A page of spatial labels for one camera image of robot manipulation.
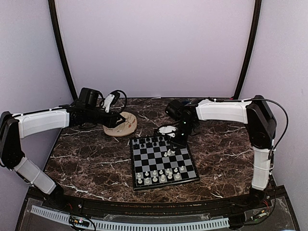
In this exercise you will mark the white slotted cable duct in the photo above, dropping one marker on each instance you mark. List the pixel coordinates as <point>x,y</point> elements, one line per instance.
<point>129,223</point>

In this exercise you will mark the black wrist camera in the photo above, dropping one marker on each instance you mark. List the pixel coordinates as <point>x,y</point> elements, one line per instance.
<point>173,109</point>
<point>89,97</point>

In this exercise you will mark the black right frame post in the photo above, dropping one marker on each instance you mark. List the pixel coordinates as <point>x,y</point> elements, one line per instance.
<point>249,49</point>

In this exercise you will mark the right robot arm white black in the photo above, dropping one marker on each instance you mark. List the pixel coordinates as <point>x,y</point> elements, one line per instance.
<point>254,114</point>

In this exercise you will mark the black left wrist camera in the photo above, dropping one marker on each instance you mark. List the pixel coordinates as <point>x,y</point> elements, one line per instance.
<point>89,97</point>

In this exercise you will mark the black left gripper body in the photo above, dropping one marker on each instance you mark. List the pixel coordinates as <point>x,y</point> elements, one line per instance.
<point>108,122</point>

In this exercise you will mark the black left frame post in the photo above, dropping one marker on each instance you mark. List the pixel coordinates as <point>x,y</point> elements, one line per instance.
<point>60,48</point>

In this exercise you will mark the black and white chessboard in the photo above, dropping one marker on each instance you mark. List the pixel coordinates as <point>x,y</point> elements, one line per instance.
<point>147,154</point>

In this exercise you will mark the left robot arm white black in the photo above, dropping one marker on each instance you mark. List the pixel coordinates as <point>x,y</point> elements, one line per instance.
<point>27,139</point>

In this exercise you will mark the small green circuit board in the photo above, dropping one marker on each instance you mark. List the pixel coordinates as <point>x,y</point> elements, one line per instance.
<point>77,221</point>

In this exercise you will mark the black frame post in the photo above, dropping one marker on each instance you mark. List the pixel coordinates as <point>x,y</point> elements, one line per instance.
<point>249,49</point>
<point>60,48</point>

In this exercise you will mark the black front rail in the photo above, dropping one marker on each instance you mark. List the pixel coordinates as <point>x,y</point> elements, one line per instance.
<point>99,207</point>

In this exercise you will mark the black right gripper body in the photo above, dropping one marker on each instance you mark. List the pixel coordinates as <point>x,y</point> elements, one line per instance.
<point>183,141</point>

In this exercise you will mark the cream plate with bird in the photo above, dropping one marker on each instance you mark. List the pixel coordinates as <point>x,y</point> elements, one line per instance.
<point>124,129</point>

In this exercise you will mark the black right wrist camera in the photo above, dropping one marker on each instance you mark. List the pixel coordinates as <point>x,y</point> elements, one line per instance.
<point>173,109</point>

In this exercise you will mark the white chess queen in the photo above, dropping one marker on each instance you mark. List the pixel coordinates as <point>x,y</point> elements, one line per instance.
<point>162,178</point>

